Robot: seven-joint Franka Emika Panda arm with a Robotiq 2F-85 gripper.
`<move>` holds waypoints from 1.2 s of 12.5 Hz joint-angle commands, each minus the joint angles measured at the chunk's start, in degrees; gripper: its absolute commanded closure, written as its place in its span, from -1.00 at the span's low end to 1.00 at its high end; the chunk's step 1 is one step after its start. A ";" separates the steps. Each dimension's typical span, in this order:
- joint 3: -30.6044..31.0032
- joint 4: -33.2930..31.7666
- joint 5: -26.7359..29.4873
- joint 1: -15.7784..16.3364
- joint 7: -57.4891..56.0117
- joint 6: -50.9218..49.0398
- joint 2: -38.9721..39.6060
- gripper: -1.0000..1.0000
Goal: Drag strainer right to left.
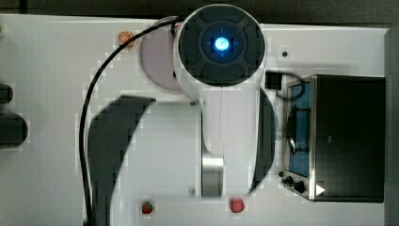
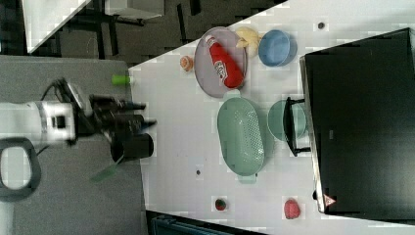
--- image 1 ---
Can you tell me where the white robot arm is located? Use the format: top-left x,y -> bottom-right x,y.
173,4 -> 266,197

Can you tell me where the pink round plate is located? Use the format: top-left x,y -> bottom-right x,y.
139,27 -> 182,91

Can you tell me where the red round fruit toy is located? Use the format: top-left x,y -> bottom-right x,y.
230,197 -> 245,214

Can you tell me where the orange slice toy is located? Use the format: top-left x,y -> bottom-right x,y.
118,30 -> 134,45

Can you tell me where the black toaster oven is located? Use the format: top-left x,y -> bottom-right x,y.
279,74 -> 386,203

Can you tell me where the large black pan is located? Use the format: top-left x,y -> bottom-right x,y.
0,113 -> 28,149

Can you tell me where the small black pot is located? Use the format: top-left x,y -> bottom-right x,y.
0,83 -> 14,105

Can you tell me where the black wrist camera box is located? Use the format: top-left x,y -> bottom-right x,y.
265,72 -> 282,90

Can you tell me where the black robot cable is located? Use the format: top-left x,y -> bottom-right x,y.
78,15 -> 186,226

